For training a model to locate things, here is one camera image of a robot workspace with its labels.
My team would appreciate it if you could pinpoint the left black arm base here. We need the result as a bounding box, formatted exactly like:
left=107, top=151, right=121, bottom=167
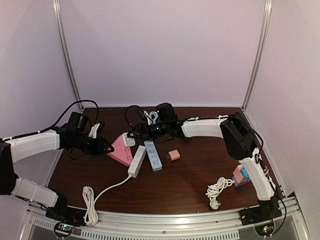
left=41, top=199, right=87, bottom=227

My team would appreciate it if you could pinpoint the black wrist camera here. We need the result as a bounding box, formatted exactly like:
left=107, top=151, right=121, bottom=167
left=155, top=102, right=179, bottom=123
left=67, top=111, right=89, bottom=132

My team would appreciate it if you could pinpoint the light blue coiled cable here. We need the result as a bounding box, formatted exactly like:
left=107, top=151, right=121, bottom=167
left=146, top=111, right=159, bottom=125

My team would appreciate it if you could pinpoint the left aluminium frame post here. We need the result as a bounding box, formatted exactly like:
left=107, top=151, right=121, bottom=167
left=52, top=0, right=81, bottom=101

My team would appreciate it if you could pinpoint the blue cube adapter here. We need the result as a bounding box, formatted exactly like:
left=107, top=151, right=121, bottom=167
left=240, top=167, right=250, bottom=180

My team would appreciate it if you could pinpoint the aluminium front rail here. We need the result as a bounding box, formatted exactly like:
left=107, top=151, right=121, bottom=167
left=18, top=196, right=311, bottom=240

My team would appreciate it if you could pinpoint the right aluminium frame post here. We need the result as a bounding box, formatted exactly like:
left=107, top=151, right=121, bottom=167
left=242, top=0, right=273, bottom=111

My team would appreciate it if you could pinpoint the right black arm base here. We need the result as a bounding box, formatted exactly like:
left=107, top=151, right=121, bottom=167
left=239, top=198, right=282, bottom=226

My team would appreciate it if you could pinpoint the aluminium frame post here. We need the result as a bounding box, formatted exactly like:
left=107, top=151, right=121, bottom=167
left=242, top=0, right=273, bottom=111
left=52, top=0, right=81, bottom=101

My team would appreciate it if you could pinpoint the light pink cube adapter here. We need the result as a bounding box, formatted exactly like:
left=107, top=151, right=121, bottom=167
left=233, top=164, right=243, bottom=182

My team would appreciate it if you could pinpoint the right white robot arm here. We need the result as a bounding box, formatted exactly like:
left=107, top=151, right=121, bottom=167
left=127, top=114, right=275, bottom=201

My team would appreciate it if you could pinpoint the white coiled power cable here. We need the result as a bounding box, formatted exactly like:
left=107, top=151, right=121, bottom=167
left=82, top=174, right=132, bottom=225

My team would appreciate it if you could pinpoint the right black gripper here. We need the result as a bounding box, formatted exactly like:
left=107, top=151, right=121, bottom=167
left=128, top=120, right=170, bottom=141

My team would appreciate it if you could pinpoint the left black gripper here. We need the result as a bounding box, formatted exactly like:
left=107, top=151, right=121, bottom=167
left=73, top=133, right=114, bottom=156

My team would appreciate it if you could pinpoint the small white cube adapter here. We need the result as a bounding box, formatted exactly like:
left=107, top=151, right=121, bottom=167
left=123, top=136, right=136, bottom=147

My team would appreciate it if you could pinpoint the light pink usb charger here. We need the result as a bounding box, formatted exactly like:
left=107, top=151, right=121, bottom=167
left=166, top=149, right=181, bottom=162

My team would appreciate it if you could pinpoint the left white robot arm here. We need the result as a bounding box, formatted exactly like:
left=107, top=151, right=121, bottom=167
left=0, top=124, right=115, bottom=222

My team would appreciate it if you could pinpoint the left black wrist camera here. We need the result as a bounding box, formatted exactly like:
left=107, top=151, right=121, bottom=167
left=67, top=111, right=89, bottom=132

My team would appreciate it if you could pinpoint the white coiled cable right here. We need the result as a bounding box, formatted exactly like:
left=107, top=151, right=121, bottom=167
left=205, top=176, right=235, bottom=210

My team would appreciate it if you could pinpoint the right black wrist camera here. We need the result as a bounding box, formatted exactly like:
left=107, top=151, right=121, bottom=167
left=155, top=102, right=179, bottom=123

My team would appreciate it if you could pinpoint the white power strip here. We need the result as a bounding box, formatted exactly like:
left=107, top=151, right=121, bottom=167
left=127, top=145, right=146, bottom=178

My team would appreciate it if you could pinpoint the light blue power strip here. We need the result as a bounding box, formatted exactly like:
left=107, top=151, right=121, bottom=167
left=144, top=140, right=163, bottom=172

